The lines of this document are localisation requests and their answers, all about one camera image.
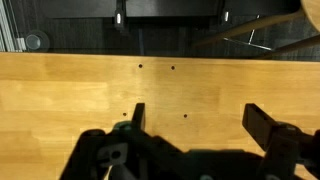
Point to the silver metal leg foot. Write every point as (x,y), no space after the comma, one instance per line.
(118,17)
(226,16)

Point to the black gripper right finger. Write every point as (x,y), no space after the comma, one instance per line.
(256,123)

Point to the black optical breadboard table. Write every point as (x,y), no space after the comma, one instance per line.
(150,8)

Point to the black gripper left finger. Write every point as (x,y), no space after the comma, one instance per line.
(139,116)

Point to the ribbed aluminium rail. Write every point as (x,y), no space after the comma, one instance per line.
(7,30)

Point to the round grey floor foot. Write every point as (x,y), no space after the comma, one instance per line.
(33,42)

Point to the round wooden stool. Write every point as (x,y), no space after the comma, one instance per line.
(311,13)

